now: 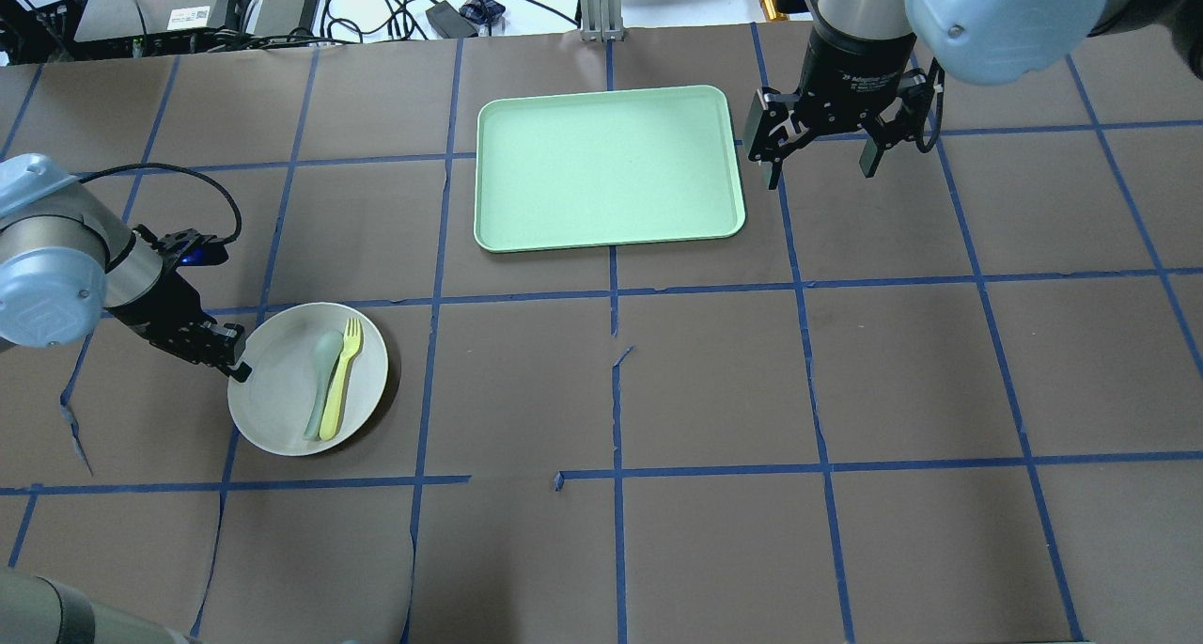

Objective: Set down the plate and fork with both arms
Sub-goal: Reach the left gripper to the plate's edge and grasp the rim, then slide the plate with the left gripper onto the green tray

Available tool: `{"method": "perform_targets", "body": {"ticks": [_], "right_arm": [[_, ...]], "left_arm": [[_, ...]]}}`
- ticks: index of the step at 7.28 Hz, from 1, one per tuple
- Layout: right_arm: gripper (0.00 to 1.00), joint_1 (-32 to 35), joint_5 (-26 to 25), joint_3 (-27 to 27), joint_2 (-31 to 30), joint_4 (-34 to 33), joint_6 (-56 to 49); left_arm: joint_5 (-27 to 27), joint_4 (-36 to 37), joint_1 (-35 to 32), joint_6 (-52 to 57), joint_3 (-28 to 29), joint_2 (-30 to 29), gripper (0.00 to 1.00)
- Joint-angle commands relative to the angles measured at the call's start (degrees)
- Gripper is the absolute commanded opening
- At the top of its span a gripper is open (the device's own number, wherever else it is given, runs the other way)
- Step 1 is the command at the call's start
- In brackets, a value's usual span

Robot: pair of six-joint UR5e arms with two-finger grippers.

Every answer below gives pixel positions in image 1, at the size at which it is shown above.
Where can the aluminium frame post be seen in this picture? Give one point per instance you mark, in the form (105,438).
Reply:
(601,20)

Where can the grey electronics box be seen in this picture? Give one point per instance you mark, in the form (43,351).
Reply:
(108,21)

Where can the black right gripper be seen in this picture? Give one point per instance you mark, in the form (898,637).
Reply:
(849,72)

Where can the white round plate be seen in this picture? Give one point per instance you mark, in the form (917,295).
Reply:
(271,408)

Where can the black power adapter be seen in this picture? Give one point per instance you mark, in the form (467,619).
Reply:
(448,23)

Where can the light green plastic tray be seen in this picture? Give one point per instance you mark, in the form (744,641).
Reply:
(643,165)

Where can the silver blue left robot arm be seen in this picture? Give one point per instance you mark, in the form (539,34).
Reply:
(66,260)

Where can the yellow plastic fork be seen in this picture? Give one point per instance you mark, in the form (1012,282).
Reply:
(352,344)

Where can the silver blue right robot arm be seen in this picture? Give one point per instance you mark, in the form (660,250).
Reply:
(997,42)

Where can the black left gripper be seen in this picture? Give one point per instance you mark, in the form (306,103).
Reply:
(157,311)

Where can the pale green plastic spoon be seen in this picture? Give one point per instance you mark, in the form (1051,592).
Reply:
(325,353)

